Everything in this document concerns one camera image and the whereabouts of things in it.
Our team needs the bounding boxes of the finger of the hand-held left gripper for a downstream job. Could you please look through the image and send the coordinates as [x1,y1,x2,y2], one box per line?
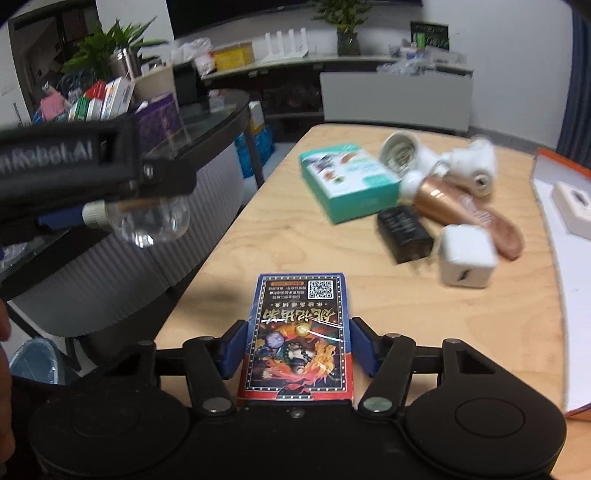
[0,208,86,247]
[106,157,197,204]

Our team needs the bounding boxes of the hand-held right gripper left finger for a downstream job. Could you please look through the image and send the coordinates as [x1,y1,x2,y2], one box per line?
[92,320,249,415]

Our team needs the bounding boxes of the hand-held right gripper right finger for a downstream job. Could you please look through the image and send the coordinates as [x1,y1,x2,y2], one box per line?
[351,318,509,416]

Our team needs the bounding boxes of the small clear glass bulb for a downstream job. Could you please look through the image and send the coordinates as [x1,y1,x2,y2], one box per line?
[83,194,191,248]

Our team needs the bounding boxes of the blue playing card box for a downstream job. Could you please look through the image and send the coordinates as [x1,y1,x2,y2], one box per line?
[238,272,356,402]

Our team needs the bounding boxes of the orange-edged white tray box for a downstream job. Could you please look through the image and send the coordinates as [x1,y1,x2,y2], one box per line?
[531,148,591,416]

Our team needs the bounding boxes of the grey glass-top table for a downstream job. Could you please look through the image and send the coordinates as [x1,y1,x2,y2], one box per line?
[0,88,252,352]

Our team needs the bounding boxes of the purple tissue box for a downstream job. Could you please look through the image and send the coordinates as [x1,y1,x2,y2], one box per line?
[134,92,183,154]

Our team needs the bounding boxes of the pile of medicine boxes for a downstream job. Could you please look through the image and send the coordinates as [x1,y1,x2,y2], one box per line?
[34,76,137,123]

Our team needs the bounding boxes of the blue packages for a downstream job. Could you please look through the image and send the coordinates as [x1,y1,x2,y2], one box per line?
[235,124,275,178]

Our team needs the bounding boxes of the black tablet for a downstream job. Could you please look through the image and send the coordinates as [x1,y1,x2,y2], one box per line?
[173,62,205,108]

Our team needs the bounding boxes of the white and yellow carton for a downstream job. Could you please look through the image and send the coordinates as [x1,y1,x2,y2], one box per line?
[248,100,267,136]

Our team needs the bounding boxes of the black charger adapter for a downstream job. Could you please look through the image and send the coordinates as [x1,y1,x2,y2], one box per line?
[376,206,435,265]

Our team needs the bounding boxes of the white plastic bag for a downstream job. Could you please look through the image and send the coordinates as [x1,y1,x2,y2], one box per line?
[175,38,215,77]

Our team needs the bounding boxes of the large potted green plant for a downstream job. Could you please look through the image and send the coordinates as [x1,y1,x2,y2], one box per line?
[65,21,169,88]

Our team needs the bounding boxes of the white charger cube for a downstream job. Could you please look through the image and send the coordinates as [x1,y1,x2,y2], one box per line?
[438,224,499,289]

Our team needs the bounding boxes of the yellow box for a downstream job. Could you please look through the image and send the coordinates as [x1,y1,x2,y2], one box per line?
[213,41,256,71]

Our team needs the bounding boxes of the trash bin with bag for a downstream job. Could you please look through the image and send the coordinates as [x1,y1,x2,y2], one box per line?
[9,337,81,386]

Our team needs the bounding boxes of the teal cardboard box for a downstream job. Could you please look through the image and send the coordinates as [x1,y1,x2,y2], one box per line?
[299,145,402,225]

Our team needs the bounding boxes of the copper cosmetic tube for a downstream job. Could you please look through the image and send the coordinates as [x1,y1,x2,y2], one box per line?
[401,171,526,259]

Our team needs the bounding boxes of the white router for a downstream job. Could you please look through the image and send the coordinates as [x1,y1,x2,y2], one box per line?
[259,28,309,63]

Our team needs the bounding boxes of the potted plant in glass vase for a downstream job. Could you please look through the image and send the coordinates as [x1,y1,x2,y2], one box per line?
[309,0,375,57]

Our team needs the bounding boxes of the grey tv cabinet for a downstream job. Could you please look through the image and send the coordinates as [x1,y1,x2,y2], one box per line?
[203,54,475,139]

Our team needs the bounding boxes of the white charger package box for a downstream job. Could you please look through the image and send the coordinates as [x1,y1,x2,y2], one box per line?
[551,181,591,241]

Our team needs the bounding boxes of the clear plastic bags clutter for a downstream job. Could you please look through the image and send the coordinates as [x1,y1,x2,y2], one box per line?
[378,41,467,75]

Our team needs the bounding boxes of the black and green box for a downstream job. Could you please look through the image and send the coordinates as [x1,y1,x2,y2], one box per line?
[410,21,451,51]

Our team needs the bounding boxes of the dark blue curtain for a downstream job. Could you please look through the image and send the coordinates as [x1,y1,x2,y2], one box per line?
[556,9,591,162]

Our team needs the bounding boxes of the wall shelf unit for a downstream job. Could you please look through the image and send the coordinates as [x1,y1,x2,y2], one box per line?
[9,0,100,93]

